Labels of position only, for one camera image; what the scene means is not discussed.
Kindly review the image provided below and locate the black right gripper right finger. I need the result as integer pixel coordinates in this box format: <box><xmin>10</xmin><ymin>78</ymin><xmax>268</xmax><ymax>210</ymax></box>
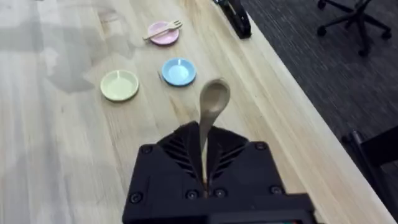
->
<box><xmin>206</xmin><ymin>125</ymin><xmax>287</xmax><ymax>200</ymax></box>

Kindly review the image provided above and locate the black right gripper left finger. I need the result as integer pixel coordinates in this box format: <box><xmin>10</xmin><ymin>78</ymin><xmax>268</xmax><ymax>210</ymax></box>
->
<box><xmin>122</xmin><ymin>121</ymin><xmax>207</xmax><ymax>224</ymax></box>

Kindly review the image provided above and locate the wooden spoon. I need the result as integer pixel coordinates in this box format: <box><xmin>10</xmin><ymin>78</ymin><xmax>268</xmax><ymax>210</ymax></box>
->
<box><xmin>198</xmin><ymin>78</ymin><xmax>232</xmax><ymax>191</ymax></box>

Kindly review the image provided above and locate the pale yellow plate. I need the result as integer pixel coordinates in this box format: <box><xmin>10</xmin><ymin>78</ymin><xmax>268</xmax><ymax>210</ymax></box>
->
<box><xmin>99</xmin><ymin>69</ymin><xmax>140</xmax><ymax>103</ymax></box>

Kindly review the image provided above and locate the blue plate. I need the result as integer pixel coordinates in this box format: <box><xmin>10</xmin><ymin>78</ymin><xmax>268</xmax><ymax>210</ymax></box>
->
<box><xmin>160</xmin><ymin>57</ymin><xmax>197</xmax><ymax>87</ymax></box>

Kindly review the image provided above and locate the pink plate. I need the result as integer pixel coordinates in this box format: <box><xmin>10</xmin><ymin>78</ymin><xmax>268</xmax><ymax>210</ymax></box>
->
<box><xmin>147</xmin><ymin>21</ymin><xmax>180</xmax><ymax>46</ymax></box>

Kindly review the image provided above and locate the wooden fork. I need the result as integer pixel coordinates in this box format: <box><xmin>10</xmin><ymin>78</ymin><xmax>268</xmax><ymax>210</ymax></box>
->
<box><xmin>142</xmin><ymin>19</ymin><xmax>183</xmax><ymax>41</ymax></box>

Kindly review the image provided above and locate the black office chair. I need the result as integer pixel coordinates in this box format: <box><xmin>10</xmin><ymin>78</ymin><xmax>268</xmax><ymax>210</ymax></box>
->
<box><xmin>316</xmin><ymin>0</ymin><xmax>393</xmax><ymax>58</ymax></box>

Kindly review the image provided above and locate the black furniture frame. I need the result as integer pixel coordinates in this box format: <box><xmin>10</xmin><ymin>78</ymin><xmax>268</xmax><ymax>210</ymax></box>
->
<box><xmin>341</xmin><ymin>124</ymin><xmax>398</xmax><ymax>220</ymax></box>

